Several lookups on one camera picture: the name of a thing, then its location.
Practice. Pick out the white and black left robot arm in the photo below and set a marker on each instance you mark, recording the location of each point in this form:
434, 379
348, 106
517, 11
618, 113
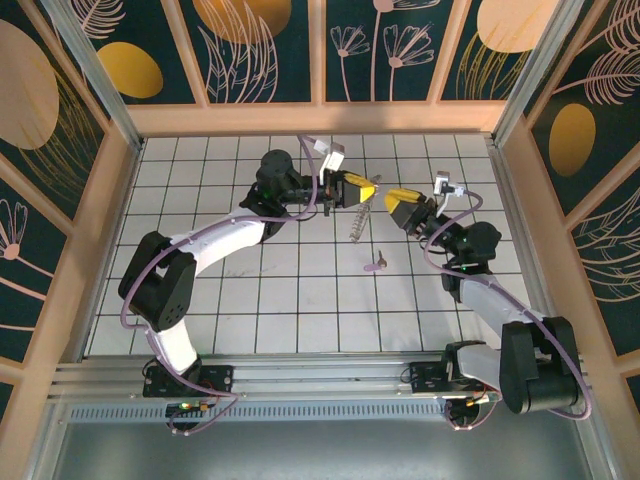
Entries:
225, 239

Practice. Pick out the key with purple head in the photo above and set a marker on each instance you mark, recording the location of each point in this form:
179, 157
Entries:
371, 268

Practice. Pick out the grey metal sheet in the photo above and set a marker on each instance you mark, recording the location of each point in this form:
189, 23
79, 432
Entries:
325, 450

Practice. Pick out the aluminium corner post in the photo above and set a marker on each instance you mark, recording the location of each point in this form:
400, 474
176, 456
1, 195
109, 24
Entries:
531, 75
96, 75

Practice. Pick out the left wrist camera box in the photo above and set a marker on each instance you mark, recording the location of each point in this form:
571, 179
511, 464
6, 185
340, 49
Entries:
334, 157

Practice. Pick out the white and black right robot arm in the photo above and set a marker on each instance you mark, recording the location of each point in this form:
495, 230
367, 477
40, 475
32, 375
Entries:
520, 370

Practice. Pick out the aluminium side rail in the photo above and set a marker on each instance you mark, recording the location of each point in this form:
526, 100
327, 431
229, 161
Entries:
516, 225

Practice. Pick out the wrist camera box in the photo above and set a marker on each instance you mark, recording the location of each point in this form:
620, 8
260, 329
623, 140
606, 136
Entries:
334, 157
442, 184

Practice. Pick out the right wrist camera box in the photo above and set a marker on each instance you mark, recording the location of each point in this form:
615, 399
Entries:
442, 184

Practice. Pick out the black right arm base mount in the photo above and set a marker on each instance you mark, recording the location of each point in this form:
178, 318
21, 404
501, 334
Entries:
425, 375

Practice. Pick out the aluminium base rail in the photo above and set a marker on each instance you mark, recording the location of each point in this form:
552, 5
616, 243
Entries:
325, 372

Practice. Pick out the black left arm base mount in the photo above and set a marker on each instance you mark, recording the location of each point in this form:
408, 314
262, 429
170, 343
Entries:
215, 377

